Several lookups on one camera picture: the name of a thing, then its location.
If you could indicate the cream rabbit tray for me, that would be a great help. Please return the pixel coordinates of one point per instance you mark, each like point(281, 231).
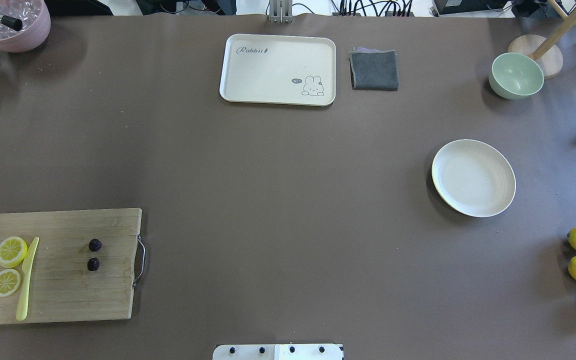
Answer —
point(279, 69)

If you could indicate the grey folded cloth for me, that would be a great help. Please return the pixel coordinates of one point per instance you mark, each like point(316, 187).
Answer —
point(374, 70)

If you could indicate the cream round plate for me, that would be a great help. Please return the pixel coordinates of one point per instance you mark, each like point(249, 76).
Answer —
point(473, 178)

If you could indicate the wooden cutting board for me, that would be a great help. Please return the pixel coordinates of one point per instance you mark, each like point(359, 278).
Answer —
point(61, 287)

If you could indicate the green bowl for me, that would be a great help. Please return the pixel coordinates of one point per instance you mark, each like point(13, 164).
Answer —
point(515, 76)

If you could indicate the upper lemon slice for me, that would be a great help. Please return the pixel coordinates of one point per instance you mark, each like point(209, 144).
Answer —
point(13, 251)

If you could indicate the lemon slice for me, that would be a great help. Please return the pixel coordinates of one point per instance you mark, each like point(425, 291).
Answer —
point(10, 281)
point(13, 251)

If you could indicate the wooden stand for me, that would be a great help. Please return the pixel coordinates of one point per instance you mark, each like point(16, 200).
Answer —
point(544, 51)

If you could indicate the yellow plastic knife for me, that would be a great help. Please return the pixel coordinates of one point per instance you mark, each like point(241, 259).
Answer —
point(27, 268)

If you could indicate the lower lemon slice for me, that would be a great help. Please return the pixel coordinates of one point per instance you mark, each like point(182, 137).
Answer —
point(10, 281)

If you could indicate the pink ice bucket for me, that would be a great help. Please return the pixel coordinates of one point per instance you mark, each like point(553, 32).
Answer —
point(30, 25)

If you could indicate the metal camera pole bracket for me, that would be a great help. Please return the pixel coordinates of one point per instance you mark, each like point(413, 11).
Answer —
point(280, 11)

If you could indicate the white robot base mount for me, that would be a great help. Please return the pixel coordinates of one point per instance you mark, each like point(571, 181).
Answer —
point(279, 351)

